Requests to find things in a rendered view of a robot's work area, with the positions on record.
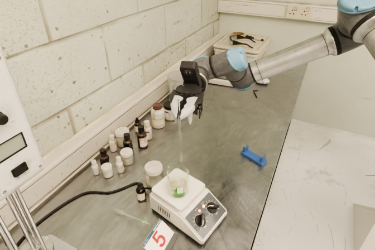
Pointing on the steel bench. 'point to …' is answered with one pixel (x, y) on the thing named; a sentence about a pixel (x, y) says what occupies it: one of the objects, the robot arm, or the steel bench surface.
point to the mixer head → (15, 137)
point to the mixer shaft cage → (45, 244)
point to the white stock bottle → (158, 116)
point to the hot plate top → (181, 204)
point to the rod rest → (254, 156)
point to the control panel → (211, 219)
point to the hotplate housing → (181, 223)
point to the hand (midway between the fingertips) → (179, 113)
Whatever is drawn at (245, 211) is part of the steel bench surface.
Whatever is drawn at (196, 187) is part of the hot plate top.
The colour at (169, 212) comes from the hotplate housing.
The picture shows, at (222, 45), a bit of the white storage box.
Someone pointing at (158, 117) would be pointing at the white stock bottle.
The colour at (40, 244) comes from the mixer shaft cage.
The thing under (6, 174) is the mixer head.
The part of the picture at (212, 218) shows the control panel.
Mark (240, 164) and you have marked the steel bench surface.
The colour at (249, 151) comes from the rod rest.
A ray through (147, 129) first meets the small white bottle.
